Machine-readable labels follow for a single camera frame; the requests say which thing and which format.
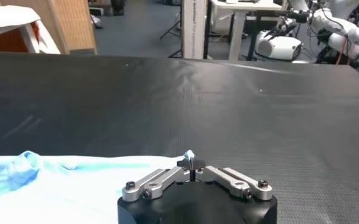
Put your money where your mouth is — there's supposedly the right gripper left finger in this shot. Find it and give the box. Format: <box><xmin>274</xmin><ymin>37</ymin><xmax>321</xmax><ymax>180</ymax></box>
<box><xmin>121</xmin><ymin>158</ymin><xmax>194</xmax><ymax>203</ymax></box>

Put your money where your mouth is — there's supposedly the black trash bin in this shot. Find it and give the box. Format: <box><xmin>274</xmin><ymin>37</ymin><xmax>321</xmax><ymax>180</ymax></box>
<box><xmin>110</xmin><ymin>0</ymin><xmax>126</xmax><ymax>15</ymax></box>

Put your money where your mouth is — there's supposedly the light blue t-shirt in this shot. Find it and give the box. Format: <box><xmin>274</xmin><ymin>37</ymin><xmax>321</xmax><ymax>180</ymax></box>
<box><xmin>0</xmin><ymin>149</ymin><xmax>196</xmax><ymax>224</ymax></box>

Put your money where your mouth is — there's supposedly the tall white cardboard box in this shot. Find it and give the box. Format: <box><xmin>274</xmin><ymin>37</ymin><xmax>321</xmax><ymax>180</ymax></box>
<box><xmin>181</xmin><ymin>0</ymin><xmax>209</xmax><ymax>60</ymax></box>

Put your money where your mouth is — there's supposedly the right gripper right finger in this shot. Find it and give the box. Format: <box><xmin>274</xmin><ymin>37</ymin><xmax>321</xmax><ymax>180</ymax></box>
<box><xmin>191</xmin><ymin>158</ymin><xmax>273</xmax><ymax>202</ymax></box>

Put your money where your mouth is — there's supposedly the black table cover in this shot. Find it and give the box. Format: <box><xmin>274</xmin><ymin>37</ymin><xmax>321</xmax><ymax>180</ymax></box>
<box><xmin>0</xmin><ymin>53</ymin><xmax>359</xmax><ymax>224</ymax></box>

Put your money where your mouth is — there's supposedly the white humanoid robot with base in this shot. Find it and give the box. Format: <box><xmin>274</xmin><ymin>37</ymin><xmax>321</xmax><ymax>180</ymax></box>
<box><xmin>254</xmin><ymin>0</ymin><xmax>359</xmax><ymax>68</ymax></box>

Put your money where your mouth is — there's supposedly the black tripod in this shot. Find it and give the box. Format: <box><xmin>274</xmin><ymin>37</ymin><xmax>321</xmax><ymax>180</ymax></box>
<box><xmin>160</xmin><ymin>18</ymin><xmax>183</xmax><ymax>58</ymax></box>

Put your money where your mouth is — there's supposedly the white standing desk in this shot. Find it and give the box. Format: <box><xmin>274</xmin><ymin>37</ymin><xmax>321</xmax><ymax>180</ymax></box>
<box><xmin>209</xmin><ymin>0</ymin><xmax>284</xmax><ymax>61</ymax></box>

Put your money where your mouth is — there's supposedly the bamboo folding screen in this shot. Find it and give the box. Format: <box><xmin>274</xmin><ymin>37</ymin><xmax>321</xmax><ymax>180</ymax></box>
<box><xmin>0</xmin><ymin>0</ymin><xmax>98</xmax><ymax>55</ymax></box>

